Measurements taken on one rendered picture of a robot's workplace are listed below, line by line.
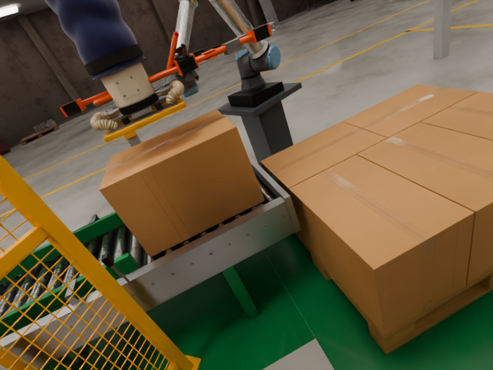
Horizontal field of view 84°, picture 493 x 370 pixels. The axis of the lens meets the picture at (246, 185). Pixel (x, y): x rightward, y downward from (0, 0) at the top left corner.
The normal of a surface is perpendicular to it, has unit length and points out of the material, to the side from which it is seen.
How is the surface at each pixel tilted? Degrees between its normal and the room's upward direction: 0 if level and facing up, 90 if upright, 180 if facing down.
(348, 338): 0
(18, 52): 90
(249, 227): 90
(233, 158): 90
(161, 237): 90
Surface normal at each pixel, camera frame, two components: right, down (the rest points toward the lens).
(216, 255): 0.32, 0.41
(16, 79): 0.59, 0.25
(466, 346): -0.33, -0.80
